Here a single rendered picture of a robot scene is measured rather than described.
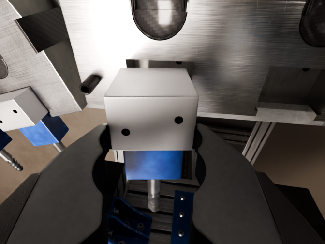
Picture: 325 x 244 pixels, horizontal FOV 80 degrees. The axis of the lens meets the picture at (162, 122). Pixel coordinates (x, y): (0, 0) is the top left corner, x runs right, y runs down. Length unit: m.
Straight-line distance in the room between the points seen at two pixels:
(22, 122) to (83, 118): 1.24
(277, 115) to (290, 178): 1.57
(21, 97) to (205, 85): 0.19
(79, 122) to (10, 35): 1.32
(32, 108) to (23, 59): 0.05
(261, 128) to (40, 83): 0.99
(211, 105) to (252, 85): 0.04
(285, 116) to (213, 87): 0.17
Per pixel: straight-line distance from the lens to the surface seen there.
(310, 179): 1.93
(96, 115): 1.44
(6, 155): 0.40
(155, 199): 0.19
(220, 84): 0.17
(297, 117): 0.33
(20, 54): 0.26
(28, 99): 0.27
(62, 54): 0.26
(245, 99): 0.18
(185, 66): 0.19
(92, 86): 0.17
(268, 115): 0.31
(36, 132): 0.30
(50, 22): 0.25
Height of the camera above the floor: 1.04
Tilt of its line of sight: 51 degrees down
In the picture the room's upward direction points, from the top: 169 degrees counter-clockwise
